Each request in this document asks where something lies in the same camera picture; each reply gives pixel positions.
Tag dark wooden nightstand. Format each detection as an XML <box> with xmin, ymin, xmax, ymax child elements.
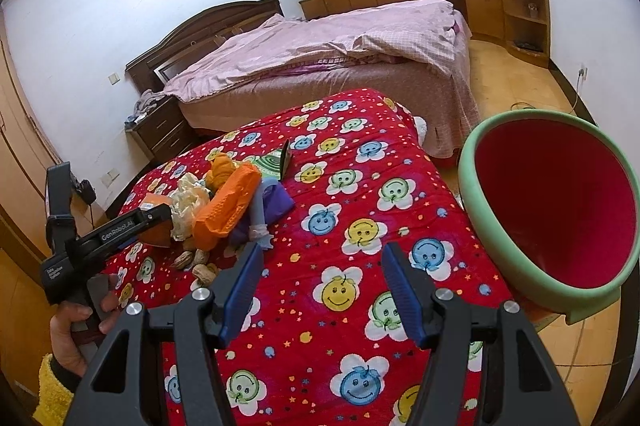
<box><xmin>125</xmin><ymin>96</ymin><xmax>192</xmax><ymax>165</ymax></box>

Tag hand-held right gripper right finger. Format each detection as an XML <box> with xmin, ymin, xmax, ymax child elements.
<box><xmin>381</xmin><ymin>242</ymin><xmax>581</xmax><ymax>426</ymax></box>

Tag white plastic wrapper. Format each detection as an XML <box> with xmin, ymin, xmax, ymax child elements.
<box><xmin>169</xmin><ymin>173</ymin><xmax>214</xmax><ymax>243</ymax></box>

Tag purple wrapper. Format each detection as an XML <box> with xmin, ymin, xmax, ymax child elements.
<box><xmin>259</xmin><ymin>179</ymin><xmax>297</xmax><ymax>225</ymax></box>

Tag red smiley flower blanket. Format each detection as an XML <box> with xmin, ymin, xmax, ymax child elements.
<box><xmin>116</xmin><ymin>87</ymin><xmax>582</xmax><ymax>426</ymax></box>

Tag light wooden wardrobe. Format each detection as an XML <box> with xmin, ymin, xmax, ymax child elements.
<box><xmin>0</xmin><ymin>11</ymin><xmax>107</xmax><ymax>259</ymax></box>

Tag green basin with red inside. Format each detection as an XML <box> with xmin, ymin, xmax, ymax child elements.
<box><xmin>457</xmin><ymin>110</ymin><xmax>640</xmax><ymax>323</ymax></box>

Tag green mosquito coil box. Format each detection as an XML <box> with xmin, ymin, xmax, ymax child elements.
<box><xmin>249</xmin><ymin>140</ymin><xmax>294</xmax><ymax>183</ymax></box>

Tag crumpled clothes on nightstand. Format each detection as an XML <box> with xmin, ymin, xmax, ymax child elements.
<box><xmin>125</xmin><ymin>88</ymin><xmax>167</xmax><ymax>128</ymax></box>

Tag pink checked duvet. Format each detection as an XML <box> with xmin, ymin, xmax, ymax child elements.
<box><xmin>161</xmin><ymin>0</ymin><xmax>473</xmax><ymax>104</ymax></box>

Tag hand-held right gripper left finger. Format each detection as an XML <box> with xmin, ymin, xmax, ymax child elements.
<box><xmin>70</xmin><ymin>242</ymin><xmax>265</xmax><ymax>426</ymax></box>

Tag wooden corner shelf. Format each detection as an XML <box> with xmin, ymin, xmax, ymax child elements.
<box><xmin>499</xmin><ymin>0</ymin><xmax>551</xmax><ymax>70</ymax></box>

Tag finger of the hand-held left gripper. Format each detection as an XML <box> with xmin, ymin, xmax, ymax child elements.
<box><xmin>134</xmin><ymin>201</ymin><xmax>174</xmax><ymax>233</ymax></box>

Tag thin floor cable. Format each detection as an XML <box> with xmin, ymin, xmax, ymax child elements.
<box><xmin>509</xmin><ymin>76</ymin><xmax>587</xmax><ymax>114</ymax></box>

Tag dark wooden bed headboard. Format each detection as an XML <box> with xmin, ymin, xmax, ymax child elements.
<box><xmin>125</xmin><ymin>0</ymin><xmax>286</xmax><ymax>96</ymax></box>

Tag person's left hand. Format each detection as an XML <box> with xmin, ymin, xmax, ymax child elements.
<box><xmin>49</xmin><ymin>275</ymin><xmax>124</xmax><ymax>378</ymax></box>

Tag yellow-sleeved left forearm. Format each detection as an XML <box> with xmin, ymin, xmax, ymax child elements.
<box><xmin>32</xmin><ymin>352</ymin><xmax>77</xmax><ymax>426</ymax></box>

